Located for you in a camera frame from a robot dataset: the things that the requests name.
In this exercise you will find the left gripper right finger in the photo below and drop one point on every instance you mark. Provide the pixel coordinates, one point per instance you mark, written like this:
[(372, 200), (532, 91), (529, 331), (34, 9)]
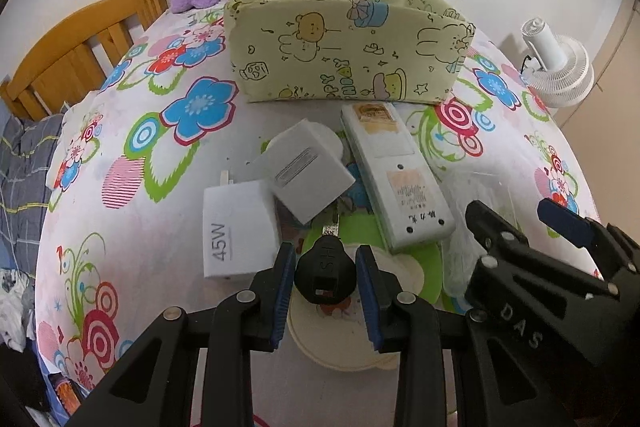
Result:
[(401, 322)]

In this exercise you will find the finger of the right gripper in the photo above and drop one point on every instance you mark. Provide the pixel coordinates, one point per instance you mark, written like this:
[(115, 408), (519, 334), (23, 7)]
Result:
[(614, 255), (560, 324)]

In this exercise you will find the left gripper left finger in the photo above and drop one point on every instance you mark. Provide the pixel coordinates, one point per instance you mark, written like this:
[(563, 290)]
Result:
[(152, 384)]

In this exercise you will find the clear box of floss picks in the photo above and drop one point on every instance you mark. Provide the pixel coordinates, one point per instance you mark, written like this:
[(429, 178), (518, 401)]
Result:
[(470, 195)]

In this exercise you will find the black car key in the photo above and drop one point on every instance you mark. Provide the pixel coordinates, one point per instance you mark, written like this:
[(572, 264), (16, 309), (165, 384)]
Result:
[(325, 274)]

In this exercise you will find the white remote control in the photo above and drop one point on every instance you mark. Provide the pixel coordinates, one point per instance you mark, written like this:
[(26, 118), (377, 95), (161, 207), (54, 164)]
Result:
[(403, 192)]

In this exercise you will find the white 45W charger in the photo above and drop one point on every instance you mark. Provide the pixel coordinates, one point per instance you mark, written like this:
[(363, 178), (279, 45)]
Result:
[(240, 229)]

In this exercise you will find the floral tablecloth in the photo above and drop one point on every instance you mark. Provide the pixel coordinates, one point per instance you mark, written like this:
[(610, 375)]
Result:
[(123, 237)]

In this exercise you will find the crumpled clothes on floor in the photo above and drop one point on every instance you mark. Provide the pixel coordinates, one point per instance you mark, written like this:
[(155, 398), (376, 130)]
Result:
[(17, 298)]

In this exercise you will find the white square power adapter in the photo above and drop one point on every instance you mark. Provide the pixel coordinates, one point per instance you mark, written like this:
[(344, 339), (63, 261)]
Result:
[(302, 171)]

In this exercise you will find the white standing fan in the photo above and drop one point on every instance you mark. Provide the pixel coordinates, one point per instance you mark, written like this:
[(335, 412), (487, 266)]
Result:
[(558, 68)]

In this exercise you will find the grey plaid blanket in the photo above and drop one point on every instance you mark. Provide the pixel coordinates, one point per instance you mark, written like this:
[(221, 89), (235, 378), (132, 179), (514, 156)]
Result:
[(27, 149)]

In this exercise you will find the yellow cartoon fabric storage box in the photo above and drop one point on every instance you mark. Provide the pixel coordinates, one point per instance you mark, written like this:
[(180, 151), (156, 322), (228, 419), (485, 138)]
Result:
[(384, 50)]

